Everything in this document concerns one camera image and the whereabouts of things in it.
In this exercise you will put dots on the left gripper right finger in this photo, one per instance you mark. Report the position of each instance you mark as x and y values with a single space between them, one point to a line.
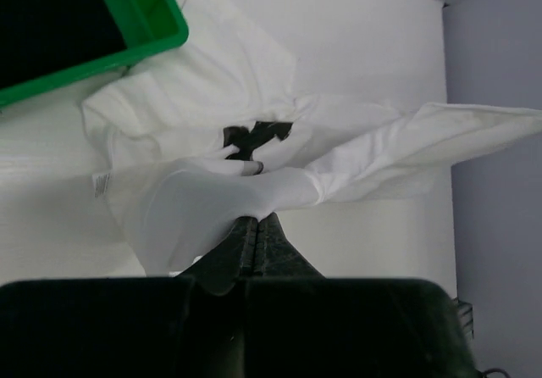
275 256

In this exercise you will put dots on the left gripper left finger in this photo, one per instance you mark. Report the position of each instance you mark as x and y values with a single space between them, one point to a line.
218 271

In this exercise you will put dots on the white t shirt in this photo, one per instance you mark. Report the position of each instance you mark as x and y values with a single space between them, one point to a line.
209 132

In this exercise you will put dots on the green plastic bin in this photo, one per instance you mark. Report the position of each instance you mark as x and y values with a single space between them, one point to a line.
148 27

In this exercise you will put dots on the black rolled t shirt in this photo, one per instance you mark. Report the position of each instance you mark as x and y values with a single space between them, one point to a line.
41 37

